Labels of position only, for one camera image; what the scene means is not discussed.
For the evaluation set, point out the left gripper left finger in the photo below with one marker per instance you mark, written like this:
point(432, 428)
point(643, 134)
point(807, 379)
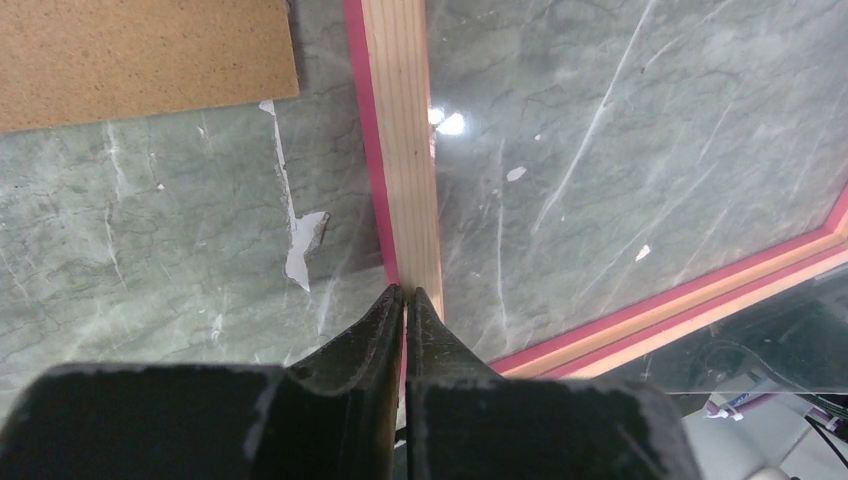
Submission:
point(329, 416)

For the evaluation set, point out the clear acrylic sheet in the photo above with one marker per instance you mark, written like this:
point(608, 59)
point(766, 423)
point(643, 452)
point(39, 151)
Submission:
point(616, 174)

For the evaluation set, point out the brown backing board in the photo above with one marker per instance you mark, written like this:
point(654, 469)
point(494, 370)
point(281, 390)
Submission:
point(73, 62)

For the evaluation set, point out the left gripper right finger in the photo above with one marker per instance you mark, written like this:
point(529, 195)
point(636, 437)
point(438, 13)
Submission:
point(466, 421)

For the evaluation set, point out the wooden picture frame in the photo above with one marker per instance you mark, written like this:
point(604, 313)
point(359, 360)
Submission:
point(389, 53)

